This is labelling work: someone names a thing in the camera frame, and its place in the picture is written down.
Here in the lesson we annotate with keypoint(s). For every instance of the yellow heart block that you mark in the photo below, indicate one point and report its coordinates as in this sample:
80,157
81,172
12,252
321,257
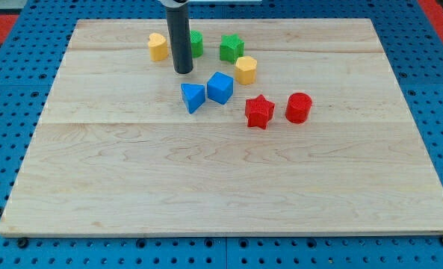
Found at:
158,49

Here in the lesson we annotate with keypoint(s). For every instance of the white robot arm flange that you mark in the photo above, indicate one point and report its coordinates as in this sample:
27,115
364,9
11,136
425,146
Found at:
173,3

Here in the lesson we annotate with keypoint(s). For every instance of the wooden board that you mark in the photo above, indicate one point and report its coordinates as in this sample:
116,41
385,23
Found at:
116,154

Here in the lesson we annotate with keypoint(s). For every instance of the red star block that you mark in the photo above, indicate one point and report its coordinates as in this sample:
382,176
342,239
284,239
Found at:
259,111

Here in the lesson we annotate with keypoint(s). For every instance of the blue cube block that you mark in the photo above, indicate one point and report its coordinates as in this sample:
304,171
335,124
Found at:
220,88

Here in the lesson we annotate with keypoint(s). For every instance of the blue triangle block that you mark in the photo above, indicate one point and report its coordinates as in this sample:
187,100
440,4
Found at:
193,96

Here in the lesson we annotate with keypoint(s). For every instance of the yellow hexagon block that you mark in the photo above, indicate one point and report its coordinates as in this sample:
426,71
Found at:
245,70

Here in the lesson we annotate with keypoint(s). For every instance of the red cylinder block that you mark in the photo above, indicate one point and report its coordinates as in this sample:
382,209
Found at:
298,108

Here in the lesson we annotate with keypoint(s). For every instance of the green star block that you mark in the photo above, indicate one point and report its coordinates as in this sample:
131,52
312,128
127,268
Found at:
231,48

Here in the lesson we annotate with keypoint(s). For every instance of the green cylinder block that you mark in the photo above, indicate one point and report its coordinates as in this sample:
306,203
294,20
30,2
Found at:
196,41

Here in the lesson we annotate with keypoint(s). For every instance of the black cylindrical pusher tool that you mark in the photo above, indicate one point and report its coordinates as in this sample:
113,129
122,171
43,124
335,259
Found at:
179,31

